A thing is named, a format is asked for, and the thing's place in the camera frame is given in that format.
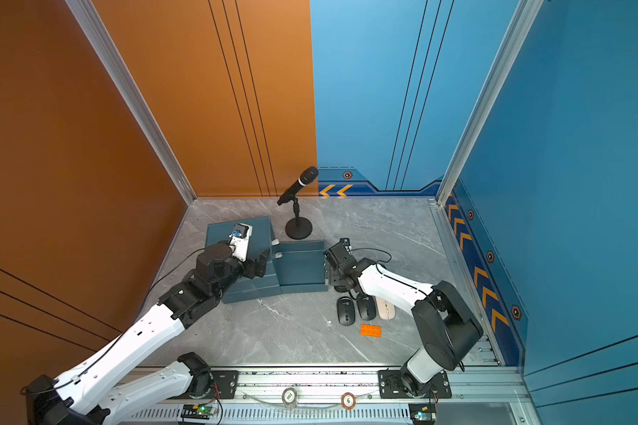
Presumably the teal drawer cabinet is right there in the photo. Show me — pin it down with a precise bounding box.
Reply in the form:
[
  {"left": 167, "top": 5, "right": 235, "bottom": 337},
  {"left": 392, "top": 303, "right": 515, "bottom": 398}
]
[{"left": 205, "top": 216, "right": 281, "bottom": 304}]

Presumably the black computer mouse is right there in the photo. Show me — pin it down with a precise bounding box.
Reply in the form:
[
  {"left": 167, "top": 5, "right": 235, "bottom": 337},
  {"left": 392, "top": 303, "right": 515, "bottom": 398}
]
[
  {"left": 356, "top": 294, "right": 377, "bottom": 322},
  {"left": 336, "top": 297, "right": 356, "bottom": 327}
]

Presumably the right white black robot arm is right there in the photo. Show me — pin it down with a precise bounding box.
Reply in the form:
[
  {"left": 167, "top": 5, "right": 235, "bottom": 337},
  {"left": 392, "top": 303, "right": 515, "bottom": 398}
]
[{"left": 324, "top": 238, "right": 484, "bottom": 398}]

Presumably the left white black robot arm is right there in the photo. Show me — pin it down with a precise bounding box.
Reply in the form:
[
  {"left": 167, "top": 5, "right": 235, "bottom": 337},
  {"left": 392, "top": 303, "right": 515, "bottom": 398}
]
[{"left": 23, "top": 241, "right": 270, "bottom": 424}]

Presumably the orange toy brick plate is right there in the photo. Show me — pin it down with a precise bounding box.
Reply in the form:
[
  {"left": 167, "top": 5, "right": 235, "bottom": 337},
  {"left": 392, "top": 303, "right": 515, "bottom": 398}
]
[{"left": 360, "top": 324, "right": 382, "bottom": 338}]

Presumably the black microphone stand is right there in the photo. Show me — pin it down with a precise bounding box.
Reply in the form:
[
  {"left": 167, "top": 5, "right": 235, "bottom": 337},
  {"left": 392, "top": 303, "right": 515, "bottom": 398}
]
[{"left": 285, "top": 197, "right": 313, "bottom": 240}]

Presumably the black microphone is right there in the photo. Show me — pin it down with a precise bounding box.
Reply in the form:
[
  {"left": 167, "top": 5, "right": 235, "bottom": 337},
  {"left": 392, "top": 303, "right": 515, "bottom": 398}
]
[{"left": 278, "top": 166, "right": 319, "bottom": 205}]

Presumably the right green circuit board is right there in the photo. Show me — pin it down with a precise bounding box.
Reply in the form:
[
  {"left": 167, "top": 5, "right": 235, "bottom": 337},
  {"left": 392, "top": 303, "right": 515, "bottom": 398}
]
[{"left": 408, "top": 404, "right": 437, "bottom": 425}]

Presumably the green circuit board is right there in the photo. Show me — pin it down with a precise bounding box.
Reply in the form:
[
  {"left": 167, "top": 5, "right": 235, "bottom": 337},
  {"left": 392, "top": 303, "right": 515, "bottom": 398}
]
[
  {"left": 180, "top": 404, "right": 220, "bottom": 421},
  {"left": 408, "top": 404, "right": 437, "bottom": 425}
]

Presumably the left green circuit board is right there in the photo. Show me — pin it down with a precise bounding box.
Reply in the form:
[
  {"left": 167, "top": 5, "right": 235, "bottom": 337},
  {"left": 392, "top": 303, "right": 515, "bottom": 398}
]
[{"left": 180, "top": 404, "right": 220, "bottom": 421}]

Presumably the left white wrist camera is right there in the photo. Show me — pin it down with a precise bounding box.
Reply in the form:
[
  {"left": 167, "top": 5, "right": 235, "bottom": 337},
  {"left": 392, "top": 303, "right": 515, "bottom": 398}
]
[{"left": 229, "top": 223, "right": 253, "bottom": 262}]

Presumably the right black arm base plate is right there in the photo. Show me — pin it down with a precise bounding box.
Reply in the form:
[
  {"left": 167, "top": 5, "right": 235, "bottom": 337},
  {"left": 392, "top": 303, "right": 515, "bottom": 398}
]
[{"left": 377, "top": 369, "right": 452, "bottom": 400}]

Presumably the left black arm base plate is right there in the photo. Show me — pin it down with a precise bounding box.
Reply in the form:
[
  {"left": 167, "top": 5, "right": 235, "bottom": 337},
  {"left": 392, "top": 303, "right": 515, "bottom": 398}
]
[{"left": 173, "top": 370, "right": 239, "bottom": 400}]

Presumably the orange round rail sticker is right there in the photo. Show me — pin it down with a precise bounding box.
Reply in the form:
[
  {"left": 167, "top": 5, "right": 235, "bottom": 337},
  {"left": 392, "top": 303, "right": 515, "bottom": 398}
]
[{"left": 341, "top": 392, "right": 356, "bottom": 411}]

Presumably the grey round rail sticker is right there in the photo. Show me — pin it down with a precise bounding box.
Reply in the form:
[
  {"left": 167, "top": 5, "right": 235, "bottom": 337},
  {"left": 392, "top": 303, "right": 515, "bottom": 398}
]
[{"left": 282, "top": 387, "right": 298, "bottom": 407}]

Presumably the aluminium front rail frame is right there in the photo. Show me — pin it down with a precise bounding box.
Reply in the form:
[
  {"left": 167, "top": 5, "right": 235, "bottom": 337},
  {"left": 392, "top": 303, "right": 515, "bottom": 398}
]
[{"left": 119, "top": 365, "right": 540, "bottom": 424}]

